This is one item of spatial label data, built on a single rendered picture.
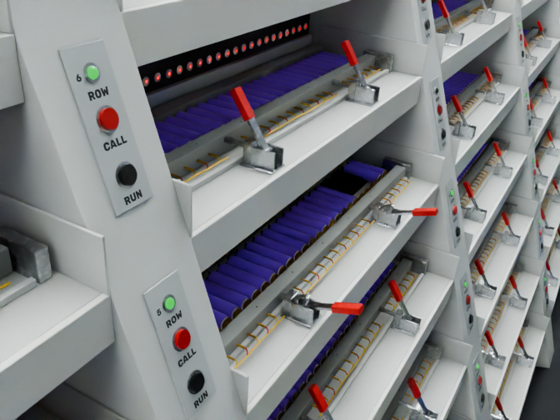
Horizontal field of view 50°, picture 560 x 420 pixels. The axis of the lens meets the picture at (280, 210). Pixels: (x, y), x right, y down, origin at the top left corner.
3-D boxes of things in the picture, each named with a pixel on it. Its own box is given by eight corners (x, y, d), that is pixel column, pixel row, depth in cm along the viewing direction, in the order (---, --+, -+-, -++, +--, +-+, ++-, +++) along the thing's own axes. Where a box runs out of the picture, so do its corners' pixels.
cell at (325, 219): (295, 214, 91) (333, 227, 88) (289, 218, 90) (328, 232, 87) (296, 203, 90) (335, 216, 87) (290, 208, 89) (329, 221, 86)
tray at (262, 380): (434, 207, 106) (445, 157, 101) (244, 447, 59) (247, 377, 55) (332, 176, 114) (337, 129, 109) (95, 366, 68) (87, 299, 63)
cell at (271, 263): (242, 257, 80) (285, 273, 77) (235, 263, 79) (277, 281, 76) (243, 246, 79) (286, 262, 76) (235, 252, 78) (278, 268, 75)
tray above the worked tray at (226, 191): (417, 102, 100) (432, 17, 93) (191, 281, 53) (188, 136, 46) (310, 78, 108) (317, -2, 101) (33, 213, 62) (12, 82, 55)
